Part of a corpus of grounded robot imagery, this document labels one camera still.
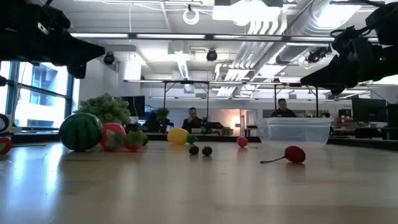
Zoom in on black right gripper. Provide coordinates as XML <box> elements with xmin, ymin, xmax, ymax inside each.
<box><xmin>300</xmin><ymin>27</ymin><xmax>386</xmax><ymax>96</ymax></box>

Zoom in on black computer monitor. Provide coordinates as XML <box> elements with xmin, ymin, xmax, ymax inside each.
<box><xmin>387</xmin><ymin>103</ymin><xmax>398</xmax><ymax>128</ymax></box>
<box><xmin>351</xmin><ymin>98</ymin><xmax>387</xmax><ymax>124</ymax></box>
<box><xmin>121</xmin><ymin>95</ymin><xmax>146</xmax><ymax>118</ymax></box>

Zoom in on white coiled cable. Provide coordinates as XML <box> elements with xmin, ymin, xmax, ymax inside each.
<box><xmin>182</xmin><ymin>7</ymin><xmax>200</xmax><ymax>26</ymax></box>

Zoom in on black ring object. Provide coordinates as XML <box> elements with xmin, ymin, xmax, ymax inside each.
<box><xmin>0</xmin><ymin>113</ymin><xmax>12</xmax><ymax>133</ymax></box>

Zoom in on red toy cherry with stem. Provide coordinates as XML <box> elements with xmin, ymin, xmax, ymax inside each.
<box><xmin>0</xmin><ymin>136</ymin><xmax>14</xmax><ymax>156</ymax></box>

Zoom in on small bright red cherry tomato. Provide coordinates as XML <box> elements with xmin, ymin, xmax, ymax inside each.
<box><xmin>236</xmin><ymin>136</ymin><xmax>259</xmax><ymax>149</ymax></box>

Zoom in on large glass window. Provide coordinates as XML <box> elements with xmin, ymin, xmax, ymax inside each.
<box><xmin>0</xmin><ymin>60</ymin><xmax>75</xmax><ymax>130</ymax></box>

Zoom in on long ceiling light strip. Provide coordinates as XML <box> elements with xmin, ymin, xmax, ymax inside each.
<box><xmin>70</xmin><ymin>32</ymin><xmax>379</xmax><ymax>44</ymax></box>

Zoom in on clear plastic tupperware container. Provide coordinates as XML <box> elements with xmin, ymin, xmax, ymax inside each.
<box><xmin>255</xmin><ymin>117</ymin><xmax>334</xmax><ymax>147</ymax></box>

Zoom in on green artificial potted plant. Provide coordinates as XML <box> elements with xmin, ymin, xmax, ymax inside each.
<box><xmin>73</xmin><ymin>93</ymin><xmax>131</xmax><ymax>126</ymax></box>

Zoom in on person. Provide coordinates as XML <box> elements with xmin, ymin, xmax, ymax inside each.
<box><xmin>270</xmin><ymin>98</ymin><xmax>297</xmax><ymax>118</ymax></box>
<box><xmin>182</xmin><ymin>107</ymin><xmax>205</xmax><ymax>134</ymax></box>

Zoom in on toy watermelon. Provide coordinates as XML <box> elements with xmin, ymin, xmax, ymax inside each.
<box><xmin>58</xmin><ymin>112</ymin><xmax>103</xmax><ymax>152</ymax></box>

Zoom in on large red toy tomato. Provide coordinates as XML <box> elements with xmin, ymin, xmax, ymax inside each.
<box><xmin>99</xmin><ymin>122</ymin><xmax>127</xmax><ymax>152</ymax></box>

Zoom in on yellow toy lemon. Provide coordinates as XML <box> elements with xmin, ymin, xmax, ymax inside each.
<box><xmin>167</xmin><ymin>127</ymin><xmax>190</xmax><ymax>146</ymax></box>

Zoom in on small background potted plant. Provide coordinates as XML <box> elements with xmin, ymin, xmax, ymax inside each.
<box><xmin>154</xmin><ymin>107</ymin><xmax>170</xmax><ymax>131</ymax></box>

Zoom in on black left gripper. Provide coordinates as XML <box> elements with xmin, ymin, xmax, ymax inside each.
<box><xmin>32</xmin><ymin>3</ymin><xmax>106</xmax><ymax>79</ymax></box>

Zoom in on black aluminium table frame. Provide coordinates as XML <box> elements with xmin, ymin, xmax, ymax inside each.
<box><xmin>0</xmin><ymin>130</ymin><xmax>398</xmax><ymax>151</ymax></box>

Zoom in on crimson toy fruit with stem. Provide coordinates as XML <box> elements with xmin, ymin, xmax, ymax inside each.
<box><xmin>260</xmin><ymin>145</ymin><xmax>307</xmax><ymax>165</ymax></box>

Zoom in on red strawberries with green leaves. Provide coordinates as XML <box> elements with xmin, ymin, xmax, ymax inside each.
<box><xmin>105</xmin><ymin>129</ymin><xmax>149</xmax><ymax>152</ymax></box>

